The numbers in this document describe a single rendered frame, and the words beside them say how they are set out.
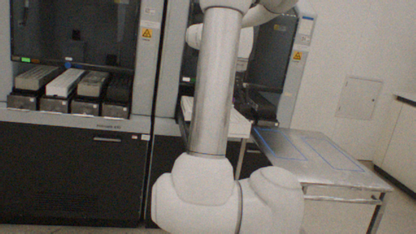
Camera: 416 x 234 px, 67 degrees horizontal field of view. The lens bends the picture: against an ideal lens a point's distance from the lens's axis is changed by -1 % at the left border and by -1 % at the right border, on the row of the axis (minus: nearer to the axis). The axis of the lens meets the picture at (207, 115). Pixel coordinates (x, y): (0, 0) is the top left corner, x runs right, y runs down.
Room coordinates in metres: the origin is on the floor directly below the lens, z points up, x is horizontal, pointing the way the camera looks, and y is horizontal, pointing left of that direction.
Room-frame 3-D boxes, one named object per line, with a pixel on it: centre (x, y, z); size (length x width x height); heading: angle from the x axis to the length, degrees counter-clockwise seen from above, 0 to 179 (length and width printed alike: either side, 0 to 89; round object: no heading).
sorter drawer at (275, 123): (2.08, -0.29, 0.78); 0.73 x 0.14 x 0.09; 12
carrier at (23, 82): (1.58, 0.95, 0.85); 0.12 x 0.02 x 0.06; 103
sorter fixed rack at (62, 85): (1.70, 0.82, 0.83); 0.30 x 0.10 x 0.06; 12
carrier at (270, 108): (1.85, -0.34, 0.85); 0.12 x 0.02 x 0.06; 101
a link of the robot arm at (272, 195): (0.74, -0.20, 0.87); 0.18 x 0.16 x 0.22; 97
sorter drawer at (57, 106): (1.84, 0.85, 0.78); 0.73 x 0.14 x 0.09; 12
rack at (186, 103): (1.66, 0.09, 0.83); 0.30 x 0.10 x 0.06; 12
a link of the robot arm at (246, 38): (1.44, -0.08, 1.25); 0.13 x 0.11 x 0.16; 97
